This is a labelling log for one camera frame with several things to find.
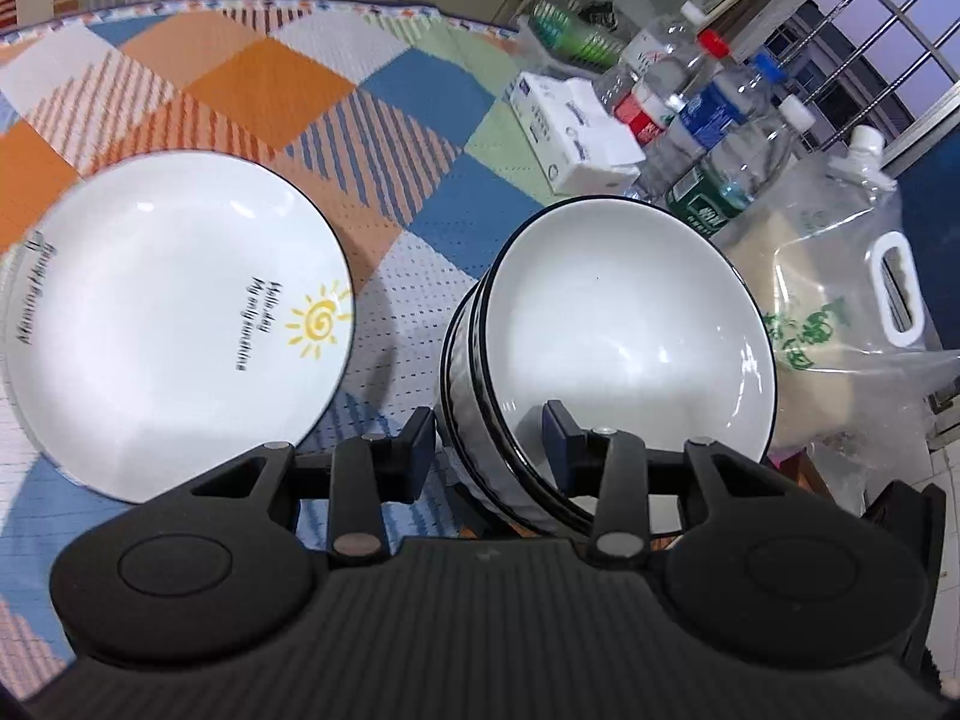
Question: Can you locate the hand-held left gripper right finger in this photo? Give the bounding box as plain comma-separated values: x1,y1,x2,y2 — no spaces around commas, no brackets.
541,399,760,565

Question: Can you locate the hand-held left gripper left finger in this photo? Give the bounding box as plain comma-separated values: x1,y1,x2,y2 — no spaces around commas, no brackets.
191,405,437,568

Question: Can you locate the white ribbed bowl black rim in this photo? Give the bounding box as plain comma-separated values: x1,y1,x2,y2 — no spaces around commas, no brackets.
435,281,601,538
484,195,781,538

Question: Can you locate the white plate with black rim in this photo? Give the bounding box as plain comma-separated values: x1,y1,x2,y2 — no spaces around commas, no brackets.
0,148,357,505

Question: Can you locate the green label bottle white cap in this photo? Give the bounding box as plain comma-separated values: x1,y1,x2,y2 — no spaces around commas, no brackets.
664,96,815,241

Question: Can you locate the white tissue box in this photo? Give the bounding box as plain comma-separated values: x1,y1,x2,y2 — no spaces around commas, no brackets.
506,71,647,194

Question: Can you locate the clear bottle red cap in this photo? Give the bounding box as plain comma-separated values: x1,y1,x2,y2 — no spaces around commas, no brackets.
600,30,732,149

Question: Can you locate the patchwork tablecloth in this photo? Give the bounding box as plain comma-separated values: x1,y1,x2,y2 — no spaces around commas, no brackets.
0,0,676,698

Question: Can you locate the clear bottle blue cap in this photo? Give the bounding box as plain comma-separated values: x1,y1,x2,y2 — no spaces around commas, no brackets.
649,52,787,188

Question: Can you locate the black plastic object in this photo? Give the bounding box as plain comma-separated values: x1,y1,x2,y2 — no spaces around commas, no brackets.
861,478,947,698

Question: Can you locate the green plastic bottle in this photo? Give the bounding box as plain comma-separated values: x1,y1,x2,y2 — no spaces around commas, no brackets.
517,0,628,70

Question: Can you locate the clear bottle white cap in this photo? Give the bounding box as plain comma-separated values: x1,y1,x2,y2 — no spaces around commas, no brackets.
621,1,710,91

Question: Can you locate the metal window grille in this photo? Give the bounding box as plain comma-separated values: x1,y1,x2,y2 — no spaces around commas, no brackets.
765,0,960,170

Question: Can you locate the clear bag with white handle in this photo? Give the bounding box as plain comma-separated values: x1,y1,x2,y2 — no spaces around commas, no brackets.
712,126,960,520

